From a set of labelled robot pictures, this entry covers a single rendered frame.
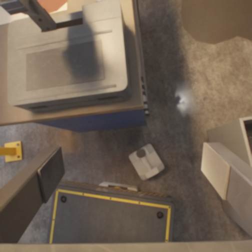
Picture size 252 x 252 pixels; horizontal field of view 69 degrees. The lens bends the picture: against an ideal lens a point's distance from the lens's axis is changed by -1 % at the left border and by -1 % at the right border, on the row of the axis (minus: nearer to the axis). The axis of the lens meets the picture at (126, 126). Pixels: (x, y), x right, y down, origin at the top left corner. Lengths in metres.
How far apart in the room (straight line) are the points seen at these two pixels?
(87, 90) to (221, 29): 1.43
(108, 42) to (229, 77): 1.23
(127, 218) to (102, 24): 0.94
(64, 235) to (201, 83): 1.33
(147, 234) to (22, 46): 1.00
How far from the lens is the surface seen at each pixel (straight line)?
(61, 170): 0.17
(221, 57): 1.58
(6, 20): 0.67
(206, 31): 1.66
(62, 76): 0.41
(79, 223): 1.19
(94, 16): 0.45
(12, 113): 0.54
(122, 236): 1.15
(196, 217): 1.46
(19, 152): 1.73
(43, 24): 0.39
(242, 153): 0.91
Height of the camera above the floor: 1.36
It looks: 79 degrees down
